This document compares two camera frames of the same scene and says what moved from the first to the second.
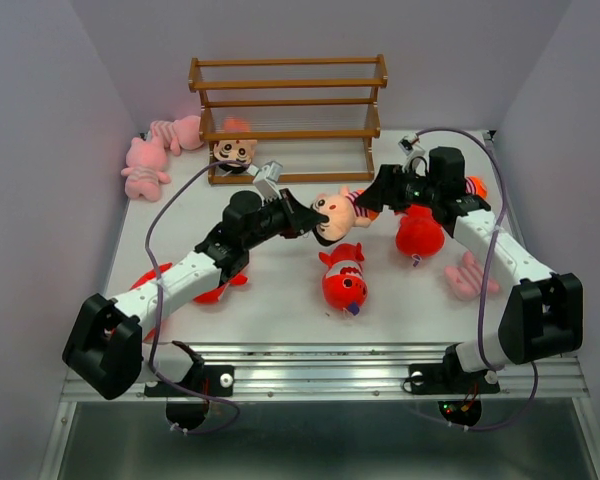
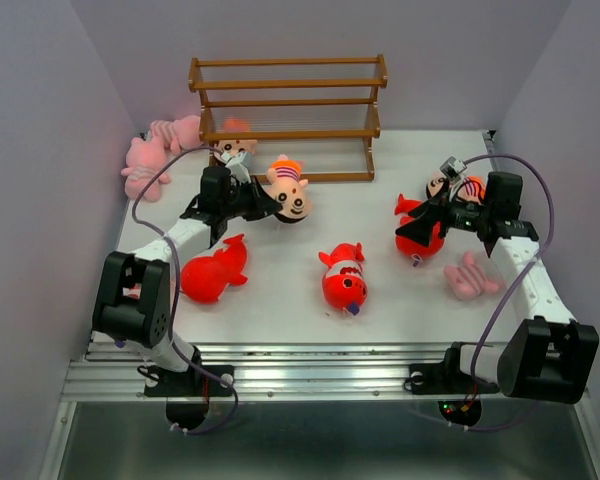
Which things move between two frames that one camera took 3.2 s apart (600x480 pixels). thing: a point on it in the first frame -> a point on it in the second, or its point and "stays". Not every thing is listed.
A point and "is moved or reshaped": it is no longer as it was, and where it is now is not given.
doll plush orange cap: [241, 150] stays
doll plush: [343, 214] is moved or reshaped
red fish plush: [344, 282] stays
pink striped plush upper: [181, 133] stays
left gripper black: [298, 218] -> [262, 204]
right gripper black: [386, 189] -> [421, 230]
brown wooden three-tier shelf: [307, 119] stays
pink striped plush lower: [146, 161] stays
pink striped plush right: [467, 281] stays
